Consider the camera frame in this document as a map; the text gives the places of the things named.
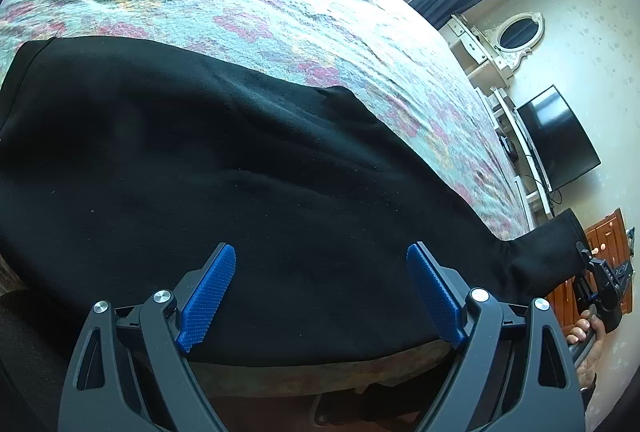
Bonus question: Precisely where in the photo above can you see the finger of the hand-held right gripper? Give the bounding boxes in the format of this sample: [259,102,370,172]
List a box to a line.
[575,241,602,273]

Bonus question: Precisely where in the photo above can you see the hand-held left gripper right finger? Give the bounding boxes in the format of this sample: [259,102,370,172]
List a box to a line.
[406,242,586,432]

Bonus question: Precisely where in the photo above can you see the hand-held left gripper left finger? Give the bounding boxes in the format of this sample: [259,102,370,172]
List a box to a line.
[57,243,236,432]

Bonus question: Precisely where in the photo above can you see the black pants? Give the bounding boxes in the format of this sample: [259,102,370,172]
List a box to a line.
[0,36,587,368]

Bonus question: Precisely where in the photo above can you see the person's right hand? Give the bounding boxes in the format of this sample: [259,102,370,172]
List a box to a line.
[565,316,599,394]

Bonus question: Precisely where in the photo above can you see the white television stand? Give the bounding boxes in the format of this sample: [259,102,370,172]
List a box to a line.
[475,86,557,219]

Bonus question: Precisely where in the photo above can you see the black flat television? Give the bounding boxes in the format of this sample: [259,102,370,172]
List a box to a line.
[515,84,602,193]

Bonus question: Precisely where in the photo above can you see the oval white-framed mirror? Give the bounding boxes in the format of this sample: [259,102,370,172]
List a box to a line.
[482,12,546,73]

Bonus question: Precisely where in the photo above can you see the white dressing table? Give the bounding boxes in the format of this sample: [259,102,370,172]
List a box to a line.
[446,14,516,88]

